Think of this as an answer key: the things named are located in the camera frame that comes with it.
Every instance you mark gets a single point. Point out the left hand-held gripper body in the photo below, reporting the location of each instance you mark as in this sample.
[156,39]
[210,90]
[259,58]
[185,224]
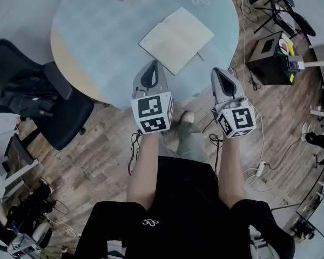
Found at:
[150,106]

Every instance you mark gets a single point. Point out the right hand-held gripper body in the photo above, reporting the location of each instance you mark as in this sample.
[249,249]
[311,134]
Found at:
[236,117]

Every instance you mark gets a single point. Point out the cream notebook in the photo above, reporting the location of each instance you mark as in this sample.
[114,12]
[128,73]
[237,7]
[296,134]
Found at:
[175,40]

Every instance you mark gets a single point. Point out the person's left forearm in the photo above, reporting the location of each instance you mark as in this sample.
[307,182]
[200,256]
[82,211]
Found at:
[144,169]

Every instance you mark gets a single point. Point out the person's right forearm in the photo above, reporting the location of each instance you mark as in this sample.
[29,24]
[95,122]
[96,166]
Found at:
[232,171]

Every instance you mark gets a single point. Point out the person's beige shoe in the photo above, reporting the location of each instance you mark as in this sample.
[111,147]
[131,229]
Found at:
[187,116]

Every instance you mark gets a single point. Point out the person's grey trousers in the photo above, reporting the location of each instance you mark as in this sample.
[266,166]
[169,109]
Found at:
[190,142]

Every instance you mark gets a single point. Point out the white power strip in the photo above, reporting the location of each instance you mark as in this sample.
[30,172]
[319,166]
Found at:
[260,169]

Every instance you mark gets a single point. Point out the black box machine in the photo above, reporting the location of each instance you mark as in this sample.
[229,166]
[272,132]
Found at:
[270,63]

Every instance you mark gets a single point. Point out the black office chair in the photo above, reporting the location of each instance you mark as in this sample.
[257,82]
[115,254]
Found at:
[67,112]

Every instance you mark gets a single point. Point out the white side table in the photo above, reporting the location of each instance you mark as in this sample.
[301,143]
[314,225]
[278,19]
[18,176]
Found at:
[322,55]

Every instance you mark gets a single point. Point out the person's black shirt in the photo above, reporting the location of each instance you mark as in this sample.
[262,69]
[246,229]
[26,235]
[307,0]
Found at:
[183,212]

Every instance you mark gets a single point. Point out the black folding chair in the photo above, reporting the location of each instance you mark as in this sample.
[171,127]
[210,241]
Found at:
[299,20]

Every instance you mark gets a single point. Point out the black backpack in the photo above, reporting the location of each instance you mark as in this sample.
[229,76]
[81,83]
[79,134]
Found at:
[29,96]

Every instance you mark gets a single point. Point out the white desk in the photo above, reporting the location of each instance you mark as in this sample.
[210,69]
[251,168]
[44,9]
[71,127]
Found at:
[5,150]

